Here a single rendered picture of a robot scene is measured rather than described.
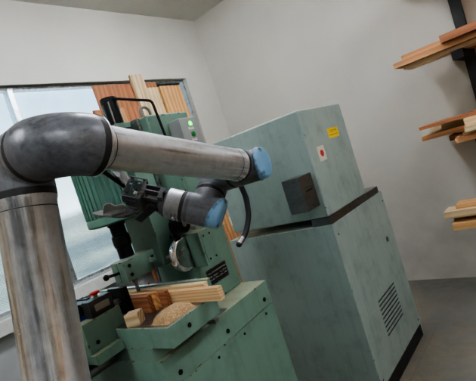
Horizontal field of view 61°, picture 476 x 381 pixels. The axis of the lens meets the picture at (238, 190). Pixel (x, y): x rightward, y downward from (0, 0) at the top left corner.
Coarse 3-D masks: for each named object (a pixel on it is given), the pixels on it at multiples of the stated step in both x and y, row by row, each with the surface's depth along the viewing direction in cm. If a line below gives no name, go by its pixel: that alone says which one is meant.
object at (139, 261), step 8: (136, 256) 136; (144, 256) 138; (112, 264) 135; (120, 264) 132; (128, 264) 132; (136, 264) 135; (144, 264) 138; (152, 264) 140; (120, 272) 133; (128, 272) 132; (136, 272) 134; (144, 272) 137; (120, 280) 134; (128, 280) 132; (136, 280) 137
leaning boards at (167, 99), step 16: (96, 96) 285; (128, 96) 306; (144, 96) 312; (160, 96) 327; (176, 96) 335; (96, 112) 279; (128, 112) 299; (144, 112) 308; (160, 112) 323; (176, 112) 330; (224, 224) 328
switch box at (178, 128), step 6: (174, 120) 148; (180, 120) 147; (186, 120) 149; (192, 120) 152; (168, 126) 150; (174, 126) 148; (180, 126) 147; (186, 126) 149; (192, 126) 151; (198, 126) 154; (174, 132) 149; (180, 132) 147; (186, 132) 148; (198, 132) 153; (186, 138) 147; (198, 138) 152
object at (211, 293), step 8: (192, 288) 123; (200, 288) 120; (208, 288) 118; (216, 288) 116; (176, 296) 126; (184, 296) 124; (192, 296) 122; (200, 296) 120; (208, 296) 118; (216, 296) 116; (224, 296) 117
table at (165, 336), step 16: (208, 304) 121; (176, 320) 111; (192, 320) 115; (208, 320) 120; (128, 336) 118; (144, 336) 114; (160, 336) 110; (176, 336) 109; (96, 352) 115; (112, 352) 116
